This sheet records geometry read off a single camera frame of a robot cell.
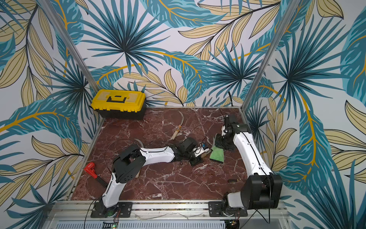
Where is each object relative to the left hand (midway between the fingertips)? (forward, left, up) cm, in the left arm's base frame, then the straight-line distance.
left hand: (201, 159), depth 89 cm
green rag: (-3, -7, +14) cm, 16 cm away
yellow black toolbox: (+33, +54, +13) cm, 64 cm away
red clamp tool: (-7, +67, -2) cm, 67 cm away
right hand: (+3, -10, +12) cm, 16 cm away
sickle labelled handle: (+25, +15, -1) cm, 29 cm away
